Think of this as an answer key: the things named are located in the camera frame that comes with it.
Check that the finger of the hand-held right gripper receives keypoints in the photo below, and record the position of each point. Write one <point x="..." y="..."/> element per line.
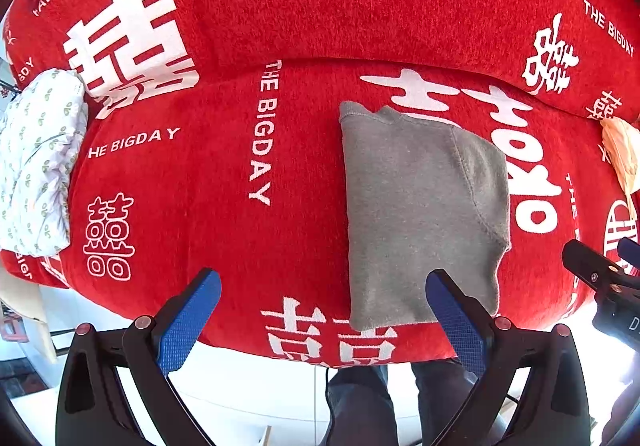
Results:
<point x="587" y="265"/>
<point x="630" y="252"/>

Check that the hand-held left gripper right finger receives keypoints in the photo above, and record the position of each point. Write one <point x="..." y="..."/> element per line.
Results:
<point x="457" y="321"/>

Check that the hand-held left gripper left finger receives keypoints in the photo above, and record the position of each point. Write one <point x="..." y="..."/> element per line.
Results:
<point x="187" y="321"/>

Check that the grey sweater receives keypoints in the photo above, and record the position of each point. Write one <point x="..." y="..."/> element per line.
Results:
<point x="420" y="206"/>

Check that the orange cloth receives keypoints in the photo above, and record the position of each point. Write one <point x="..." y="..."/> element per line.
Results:
<point x="620" y="145"/>

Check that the person's dark trousers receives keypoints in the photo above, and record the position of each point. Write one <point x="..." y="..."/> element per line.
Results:
<point x="360" y="401"/>

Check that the beige cloth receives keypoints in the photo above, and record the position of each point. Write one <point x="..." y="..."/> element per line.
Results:
<point x="25" y="306"/>

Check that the white floral cloth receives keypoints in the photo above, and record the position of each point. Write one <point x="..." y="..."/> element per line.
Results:
<point x="40" y="160"/>

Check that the red blanket white lettering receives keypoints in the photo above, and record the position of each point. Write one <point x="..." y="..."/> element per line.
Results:
<point x="250" y="0"/>

